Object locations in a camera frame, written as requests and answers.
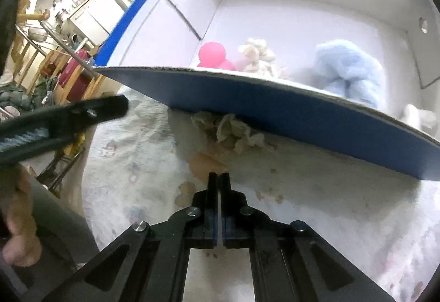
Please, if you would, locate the brown cloth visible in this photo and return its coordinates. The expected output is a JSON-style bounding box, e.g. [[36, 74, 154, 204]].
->
[[191, 111, 267, 155]]

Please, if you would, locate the person's left hand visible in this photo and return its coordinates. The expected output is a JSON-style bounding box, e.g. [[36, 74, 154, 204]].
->
[[0, 168, 44, 268]]

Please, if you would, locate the light blue fluffy toy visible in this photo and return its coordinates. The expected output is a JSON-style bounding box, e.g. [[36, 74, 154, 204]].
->
[[314, 40, 387, 111]]

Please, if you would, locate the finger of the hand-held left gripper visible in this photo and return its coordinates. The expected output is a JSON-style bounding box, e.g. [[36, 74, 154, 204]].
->
[[0, 128, 80, 166], [0, 95, 130, 138]]

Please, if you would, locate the white sock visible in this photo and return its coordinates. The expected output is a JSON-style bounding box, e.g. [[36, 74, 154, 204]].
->
[[400, 103, 438, 133]]

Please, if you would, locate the wooden rack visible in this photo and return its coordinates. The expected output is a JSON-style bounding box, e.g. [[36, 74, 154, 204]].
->
[[10, 10, 105, 106]]

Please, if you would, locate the blue cardboard box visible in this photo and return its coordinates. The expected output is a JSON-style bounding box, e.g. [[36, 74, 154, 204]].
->
[[93, 0, 440, 182]]

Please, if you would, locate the pink soft toy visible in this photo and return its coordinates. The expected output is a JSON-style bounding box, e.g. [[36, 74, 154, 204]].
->
[[197, 42, 238, 72]]

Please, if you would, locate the white kitchen cabinet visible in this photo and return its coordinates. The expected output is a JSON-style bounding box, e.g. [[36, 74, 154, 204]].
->
[[67, 0, 128, 45]]

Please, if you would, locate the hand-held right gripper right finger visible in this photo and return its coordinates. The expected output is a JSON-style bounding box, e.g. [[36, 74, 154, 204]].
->
[[219, 172, 396, 302]]

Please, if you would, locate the red bag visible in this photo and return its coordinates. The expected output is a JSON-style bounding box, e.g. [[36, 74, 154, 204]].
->
[[57, 49, 92, 91]]

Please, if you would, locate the person's left forearm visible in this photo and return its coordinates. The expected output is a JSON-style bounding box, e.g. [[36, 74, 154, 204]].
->
[[29, 175, 102, 272]]

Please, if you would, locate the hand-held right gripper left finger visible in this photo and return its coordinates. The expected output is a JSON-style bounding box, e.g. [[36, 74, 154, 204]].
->
[[45, 172, 221, 302]]

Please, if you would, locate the cream plush toy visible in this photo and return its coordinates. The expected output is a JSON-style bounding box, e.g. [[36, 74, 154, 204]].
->
[[237, 37, 293, 81]]

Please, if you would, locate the brown cardboard piece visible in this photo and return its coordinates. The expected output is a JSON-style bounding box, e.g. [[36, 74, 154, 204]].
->
[[188, 150, 221, 176]]

